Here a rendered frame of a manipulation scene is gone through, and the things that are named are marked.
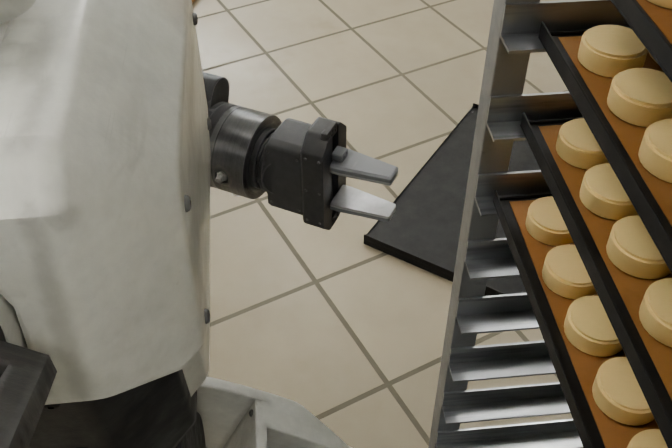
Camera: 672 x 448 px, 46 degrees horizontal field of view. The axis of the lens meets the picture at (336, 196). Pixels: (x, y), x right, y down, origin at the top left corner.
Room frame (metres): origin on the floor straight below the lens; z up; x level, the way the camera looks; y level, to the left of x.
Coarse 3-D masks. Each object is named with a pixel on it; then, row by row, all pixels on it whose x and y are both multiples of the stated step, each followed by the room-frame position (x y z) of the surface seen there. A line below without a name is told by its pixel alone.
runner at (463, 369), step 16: (464, 352) 0.58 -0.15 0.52; (480, 352) 0.58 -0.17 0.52; (496, 352) 0.58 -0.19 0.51; (512, 352) 0.58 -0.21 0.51; (528, 352) 0.58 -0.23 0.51; (544, 352) 0.59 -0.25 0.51; (464, 368) 0.57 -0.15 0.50; (480, 368) 0.57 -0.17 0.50; (496, 368) 0.57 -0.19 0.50; (512, 368) 0.57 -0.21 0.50; (528, 368) 0.57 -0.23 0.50; (544, 368) 0.57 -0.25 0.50
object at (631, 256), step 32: (544, 128) 0.56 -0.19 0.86; (576, 128) 0.54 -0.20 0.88; (576, 160) 0.51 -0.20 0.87; (576, 192) 0.48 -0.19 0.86; (608, 192) 0.46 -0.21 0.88; (608, 224) 0.44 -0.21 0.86; (640, 224) 0.42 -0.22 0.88; (608, 256) 0.40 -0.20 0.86; (640, 256) 0.39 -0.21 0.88; (640, 288) 0.38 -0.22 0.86; (640, 320) 0.34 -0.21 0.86
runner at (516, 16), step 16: (560, 0) 0.58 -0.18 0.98; (576, 0) 0.58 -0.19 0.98; (592, 0) 0.58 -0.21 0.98; (608, 0) 0.58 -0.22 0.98; (512, 16) 0.58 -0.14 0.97; (528, 16) 0.58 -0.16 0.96; (544, 16) 0.58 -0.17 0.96; (560, 16) 0.58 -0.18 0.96; (576, 16) 0.58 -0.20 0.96; (592, 16) 0.58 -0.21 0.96; (608, 16) 0.58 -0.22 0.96; (512, 32) 0.58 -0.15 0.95; (528, 32) 0.58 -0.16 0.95; (512, 48) 0.55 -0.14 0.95; (528, 48) 0.55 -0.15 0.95
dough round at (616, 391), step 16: (608, 368) 0.36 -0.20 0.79; (624, 368) 0.36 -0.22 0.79; (608, 384) 0.34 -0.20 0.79; (624, 384) 0.34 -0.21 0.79; (608, 400) 0.33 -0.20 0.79; (624, 400) 0.33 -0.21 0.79; (640, 400) 0.33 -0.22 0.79; (608, 416) 0.33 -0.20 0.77; (624, 416) 0.32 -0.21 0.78; (640, 416) 0.32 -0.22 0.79
